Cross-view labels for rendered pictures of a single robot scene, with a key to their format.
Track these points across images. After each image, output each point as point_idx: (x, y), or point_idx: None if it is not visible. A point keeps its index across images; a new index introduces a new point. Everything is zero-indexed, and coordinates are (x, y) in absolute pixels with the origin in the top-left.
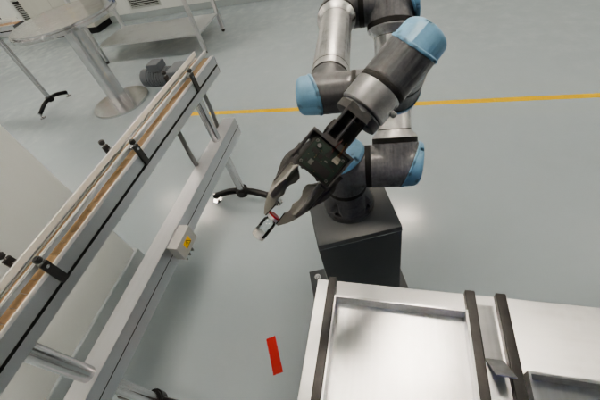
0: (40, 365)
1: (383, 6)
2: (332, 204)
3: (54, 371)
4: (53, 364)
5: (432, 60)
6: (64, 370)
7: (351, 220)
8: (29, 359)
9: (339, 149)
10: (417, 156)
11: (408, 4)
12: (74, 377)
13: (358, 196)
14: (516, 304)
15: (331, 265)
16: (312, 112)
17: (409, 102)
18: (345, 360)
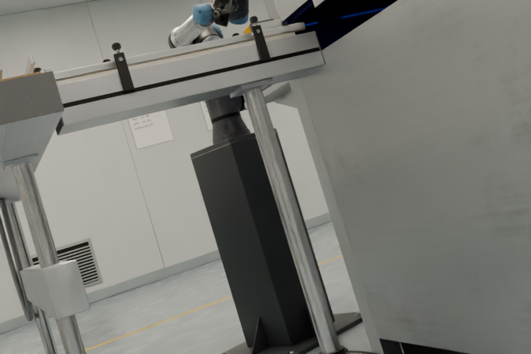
0: (35, 192)
1: (204, 32)
2: (223, 126)
3: (39, 213)
4: (41, 201)
5: None
6: (47, 220)
7: (241, 133)
8: (32, 174)
9: None
10: None
11: (216, 32)
12: (50, 240)
13: (239, 114)
14: None
15: (243, 169)
16: (207, 14)
17: (246, 6)
18: None
